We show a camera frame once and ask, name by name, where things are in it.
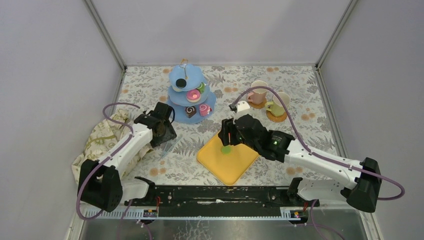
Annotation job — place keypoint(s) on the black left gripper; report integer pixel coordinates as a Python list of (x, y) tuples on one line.
[(162, 133)]

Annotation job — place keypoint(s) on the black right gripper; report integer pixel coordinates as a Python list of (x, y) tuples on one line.
[(228, 127)]

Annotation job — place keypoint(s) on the green macaron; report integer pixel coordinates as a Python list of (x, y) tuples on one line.
[(226, 150)]

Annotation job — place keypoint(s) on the chocolate swirl roll cake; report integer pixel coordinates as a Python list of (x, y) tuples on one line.
[(190, 111)]

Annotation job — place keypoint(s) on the pink ceramic mug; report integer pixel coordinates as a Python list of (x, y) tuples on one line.
[(257, 96)]

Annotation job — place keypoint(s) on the blue three-tier cake stand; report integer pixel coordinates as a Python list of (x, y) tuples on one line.
[(177, 100)]

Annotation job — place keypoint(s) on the green ceramic mug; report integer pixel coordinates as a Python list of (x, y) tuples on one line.
[(278, 105)]

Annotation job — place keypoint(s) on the yellow serving tray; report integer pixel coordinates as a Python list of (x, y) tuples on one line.
[(228, 168)]

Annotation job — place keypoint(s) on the pink sprinkled donut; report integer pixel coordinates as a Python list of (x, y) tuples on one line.
[(193, 96)]

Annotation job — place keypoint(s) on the black sandwich cookie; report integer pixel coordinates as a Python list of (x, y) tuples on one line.
[(180, 83)]

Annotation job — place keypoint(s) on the pink swirl roll cake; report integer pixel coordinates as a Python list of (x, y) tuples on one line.
[(204, 110)]

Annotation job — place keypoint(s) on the green swirl roll cake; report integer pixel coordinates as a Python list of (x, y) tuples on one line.
[(201, 87)]

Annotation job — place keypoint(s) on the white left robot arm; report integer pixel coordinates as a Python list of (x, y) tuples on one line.
[(101, 182)]

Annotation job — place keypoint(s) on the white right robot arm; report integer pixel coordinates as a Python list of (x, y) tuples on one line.
[(347, 180)]

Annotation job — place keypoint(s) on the woven rattan coaster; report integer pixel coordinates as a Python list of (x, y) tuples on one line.
[(257, 106), (276, 119)]

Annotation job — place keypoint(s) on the beige printed cloth bag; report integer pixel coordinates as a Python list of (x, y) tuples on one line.
[(104, 136)]

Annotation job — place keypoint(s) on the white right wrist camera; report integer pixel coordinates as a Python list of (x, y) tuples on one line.
[(242, 108)]

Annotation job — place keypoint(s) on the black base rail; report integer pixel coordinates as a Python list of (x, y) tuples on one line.
[(221, 201)]

